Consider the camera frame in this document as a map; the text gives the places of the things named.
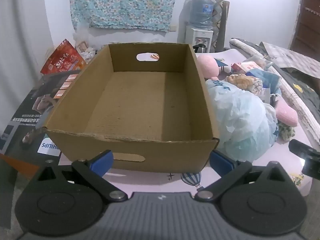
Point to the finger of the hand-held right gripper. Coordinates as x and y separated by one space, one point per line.
302 148

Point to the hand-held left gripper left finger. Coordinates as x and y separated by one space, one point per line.
103 160

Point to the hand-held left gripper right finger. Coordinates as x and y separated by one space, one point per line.
220 162

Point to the green white fluffy cloth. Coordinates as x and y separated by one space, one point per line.
286 131

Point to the pink sponge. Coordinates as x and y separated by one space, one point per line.
287 112

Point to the brown cardboard box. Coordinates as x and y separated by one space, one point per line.
137 100

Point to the blue checked towel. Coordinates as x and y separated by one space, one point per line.
266 77

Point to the orange cream plush toy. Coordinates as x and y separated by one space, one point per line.
243 81

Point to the light blue plastic bag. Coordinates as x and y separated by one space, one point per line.
240 122

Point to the grey white quilt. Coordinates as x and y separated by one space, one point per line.
300 97

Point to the dark printed product box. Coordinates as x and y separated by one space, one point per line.
27 115

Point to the checked cardboard sheet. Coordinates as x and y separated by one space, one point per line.
292 57

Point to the pink plush toy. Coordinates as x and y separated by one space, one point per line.
207 66

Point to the pink white small box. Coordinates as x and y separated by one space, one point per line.
243 67

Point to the red snack bag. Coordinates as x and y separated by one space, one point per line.
63 58

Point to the dark kettle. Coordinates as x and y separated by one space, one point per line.
199 48

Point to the white plastic bags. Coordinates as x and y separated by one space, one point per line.
83 45

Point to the white water dispenser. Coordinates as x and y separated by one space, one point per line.
198 36

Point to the brown wooden wardrobe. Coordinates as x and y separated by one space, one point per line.
308 17

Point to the wall socket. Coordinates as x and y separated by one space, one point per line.
173 28

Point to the floral wall cloth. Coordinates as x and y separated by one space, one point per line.
125 2

